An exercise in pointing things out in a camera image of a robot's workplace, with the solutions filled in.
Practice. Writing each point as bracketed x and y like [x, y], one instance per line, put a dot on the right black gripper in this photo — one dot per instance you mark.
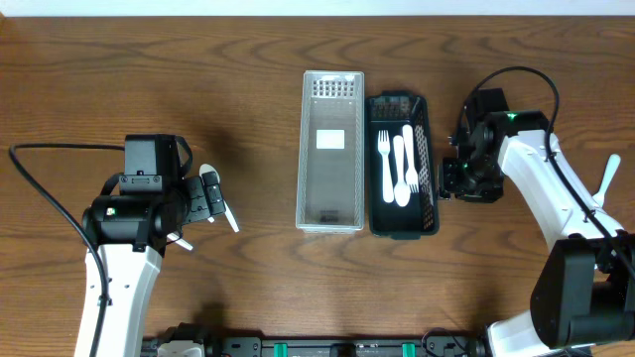
[448, 183]

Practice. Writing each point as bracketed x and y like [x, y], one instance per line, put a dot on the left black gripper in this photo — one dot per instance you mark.
[199, 199]

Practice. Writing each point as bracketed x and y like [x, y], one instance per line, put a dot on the white plastic fork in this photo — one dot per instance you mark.
[384, 149]
[411, 174]
[610, 170]

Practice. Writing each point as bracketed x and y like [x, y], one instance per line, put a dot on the white plastic spoon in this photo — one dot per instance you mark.
[230, 218]
[402, 191]
[177, 238]

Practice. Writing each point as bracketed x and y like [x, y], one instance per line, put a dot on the black plastic basket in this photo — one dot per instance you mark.
[390, 111]

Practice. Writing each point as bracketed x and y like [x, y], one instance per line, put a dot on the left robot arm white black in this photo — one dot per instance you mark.
[128, 235]

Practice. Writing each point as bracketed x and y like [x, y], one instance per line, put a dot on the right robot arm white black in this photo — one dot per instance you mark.
[585, 293]

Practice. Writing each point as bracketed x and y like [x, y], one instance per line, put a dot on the clear plastic basket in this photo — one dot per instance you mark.
[330, 186]

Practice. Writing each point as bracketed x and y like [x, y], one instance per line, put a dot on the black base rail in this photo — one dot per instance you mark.
[194, 340]

